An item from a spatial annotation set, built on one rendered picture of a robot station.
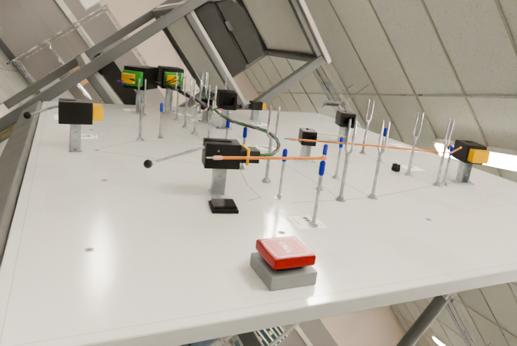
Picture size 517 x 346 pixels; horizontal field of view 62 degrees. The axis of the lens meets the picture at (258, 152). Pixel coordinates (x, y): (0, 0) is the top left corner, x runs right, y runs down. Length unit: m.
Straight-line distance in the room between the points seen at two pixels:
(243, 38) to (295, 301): 1.39
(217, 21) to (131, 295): 1.37
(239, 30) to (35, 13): 6.77
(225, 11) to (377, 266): 1.32
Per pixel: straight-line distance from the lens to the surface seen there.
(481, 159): 1.00
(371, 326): 11.37
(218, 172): 0.68
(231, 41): 1.72
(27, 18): 8.32
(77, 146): 0.93
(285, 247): 0.48
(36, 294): 0.46
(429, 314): 0.86
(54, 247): 0.54
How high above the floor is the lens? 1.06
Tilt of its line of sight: 11 degrees up
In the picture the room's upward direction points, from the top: 54 degrees clockwise
